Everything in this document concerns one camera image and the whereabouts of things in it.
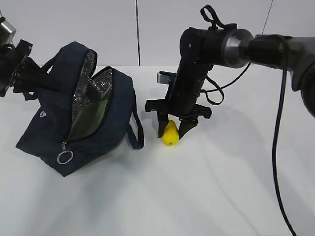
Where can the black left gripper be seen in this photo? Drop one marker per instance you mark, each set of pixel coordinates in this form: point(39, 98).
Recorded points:
point(31, 76)

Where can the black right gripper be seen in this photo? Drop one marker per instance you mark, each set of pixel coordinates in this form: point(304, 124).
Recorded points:
point(180, 101)

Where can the dark navy fabric lunch bag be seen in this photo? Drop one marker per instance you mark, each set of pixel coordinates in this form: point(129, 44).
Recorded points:
point(74, 66)

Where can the glass container with green lid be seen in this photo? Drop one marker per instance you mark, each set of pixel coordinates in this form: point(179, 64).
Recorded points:
point(87, 120)

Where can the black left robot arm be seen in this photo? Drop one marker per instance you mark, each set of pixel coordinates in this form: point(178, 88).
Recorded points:
point(20, 72)

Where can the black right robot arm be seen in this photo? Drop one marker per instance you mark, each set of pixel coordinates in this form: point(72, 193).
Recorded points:
point(229, 46)

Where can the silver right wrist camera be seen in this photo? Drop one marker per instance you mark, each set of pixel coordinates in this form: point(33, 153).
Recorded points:
point(164, 77)

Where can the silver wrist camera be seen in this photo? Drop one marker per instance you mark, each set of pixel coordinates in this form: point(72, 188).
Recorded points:
point(7, 31)
point(164, 77)

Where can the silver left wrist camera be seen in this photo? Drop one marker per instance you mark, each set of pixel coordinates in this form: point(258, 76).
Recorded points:
point(7, 31)

